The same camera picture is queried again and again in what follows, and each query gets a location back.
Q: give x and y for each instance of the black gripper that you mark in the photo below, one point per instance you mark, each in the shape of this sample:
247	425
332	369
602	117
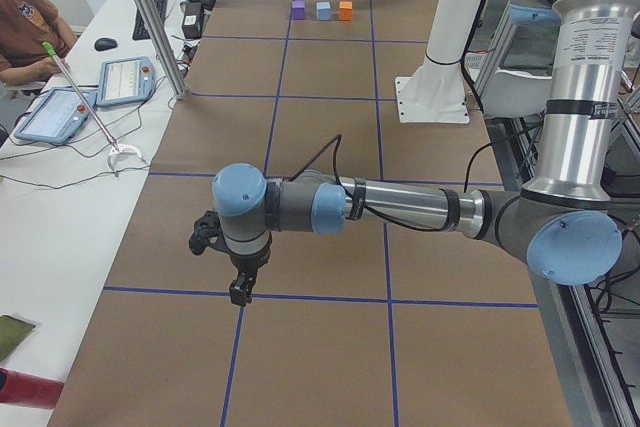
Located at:
249	261

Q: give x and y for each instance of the light blue foam block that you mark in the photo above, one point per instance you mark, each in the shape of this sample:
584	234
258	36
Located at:
323	11

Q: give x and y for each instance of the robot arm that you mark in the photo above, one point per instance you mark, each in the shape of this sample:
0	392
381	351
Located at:
557	223

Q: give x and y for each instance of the purple foam block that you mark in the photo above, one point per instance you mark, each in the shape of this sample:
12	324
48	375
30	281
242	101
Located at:
298	10

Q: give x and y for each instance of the orange foam block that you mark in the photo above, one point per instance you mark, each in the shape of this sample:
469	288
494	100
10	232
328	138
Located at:
345	10

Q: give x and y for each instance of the white curved clamp piece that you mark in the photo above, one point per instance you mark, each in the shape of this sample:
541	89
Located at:
120	149

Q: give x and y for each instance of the green cloth bag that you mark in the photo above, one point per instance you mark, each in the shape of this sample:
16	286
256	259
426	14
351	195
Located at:
13	331

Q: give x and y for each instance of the far teach pendant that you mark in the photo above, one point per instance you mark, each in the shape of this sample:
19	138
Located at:
125	81

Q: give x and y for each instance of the teach pendant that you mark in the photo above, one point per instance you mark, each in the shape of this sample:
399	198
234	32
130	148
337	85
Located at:
125	81
57	117

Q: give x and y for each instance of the red fire extinguisher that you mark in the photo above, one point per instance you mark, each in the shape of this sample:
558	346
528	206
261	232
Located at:
25	390

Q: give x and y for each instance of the near teach pendant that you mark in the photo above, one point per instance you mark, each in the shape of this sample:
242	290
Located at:
57	117

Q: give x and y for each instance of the black power box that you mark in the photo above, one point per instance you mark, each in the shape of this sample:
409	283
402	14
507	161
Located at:
193	20

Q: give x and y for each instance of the pink and green stick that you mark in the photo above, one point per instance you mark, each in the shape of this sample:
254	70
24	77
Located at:
63	69

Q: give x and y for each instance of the seated person brown shirt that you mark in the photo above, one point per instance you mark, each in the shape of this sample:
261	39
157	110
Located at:
25	26

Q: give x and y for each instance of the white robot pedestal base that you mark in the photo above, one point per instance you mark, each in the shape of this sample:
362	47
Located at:
435	93

